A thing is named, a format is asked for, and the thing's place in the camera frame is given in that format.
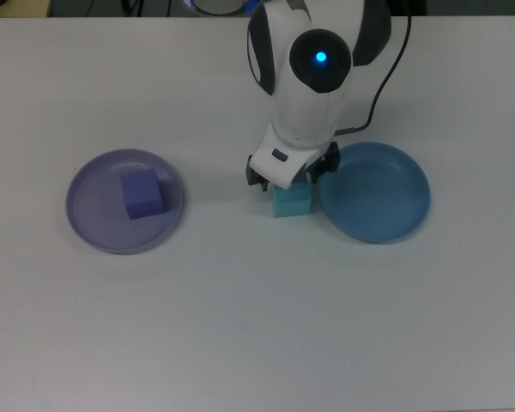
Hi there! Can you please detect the cyan foam cube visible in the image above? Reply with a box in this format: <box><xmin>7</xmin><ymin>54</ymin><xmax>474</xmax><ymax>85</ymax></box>
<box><xmin>271</xmin><ymin>179</ymin><xmax>312</xmax><ymax>220</ymax></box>

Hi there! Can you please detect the purple foam cube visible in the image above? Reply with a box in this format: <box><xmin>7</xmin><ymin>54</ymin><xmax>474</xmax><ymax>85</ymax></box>
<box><xmin>120</xmin><ymin>168</ymin><xmax>164</xmax><ymax>221</ymax></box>

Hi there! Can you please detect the blue round plate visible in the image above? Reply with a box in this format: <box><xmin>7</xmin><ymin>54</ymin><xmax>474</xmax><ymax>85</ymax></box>
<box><xmin>317</xmin><ymin>141</ymin><xmax>433</xmax><ymax>245</ymax></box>

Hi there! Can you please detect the lilac round plate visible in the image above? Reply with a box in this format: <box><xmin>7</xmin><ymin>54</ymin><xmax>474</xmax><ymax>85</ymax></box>
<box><xmin>65</xmin><ymin>148</ymin><xmax>185</xmax><ymax>256</ymax></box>

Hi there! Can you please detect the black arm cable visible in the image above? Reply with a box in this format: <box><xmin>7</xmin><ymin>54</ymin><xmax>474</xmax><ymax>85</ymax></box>
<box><xmin>336</xmin><ymin>15</ymin><xmax>413</xmax><ymax>136</ymax></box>

